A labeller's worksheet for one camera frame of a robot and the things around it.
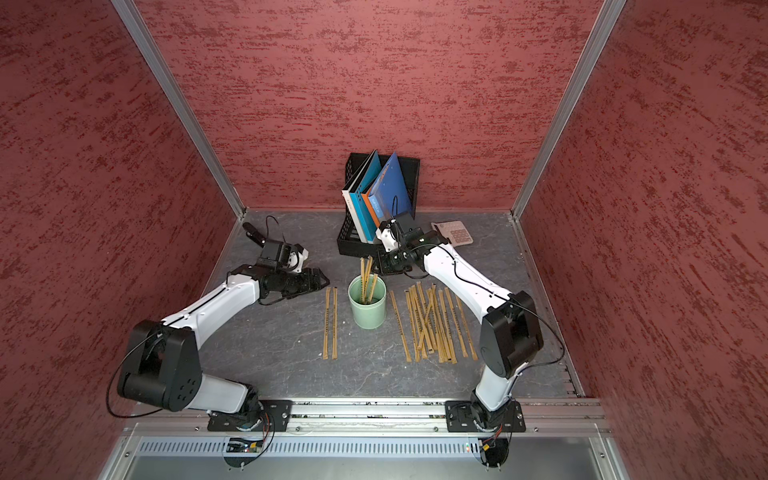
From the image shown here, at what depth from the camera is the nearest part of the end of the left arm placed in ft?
2.52

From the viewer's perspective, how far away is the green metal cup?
32.0 inches

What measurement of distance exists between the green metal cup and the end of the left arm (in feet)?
0.31
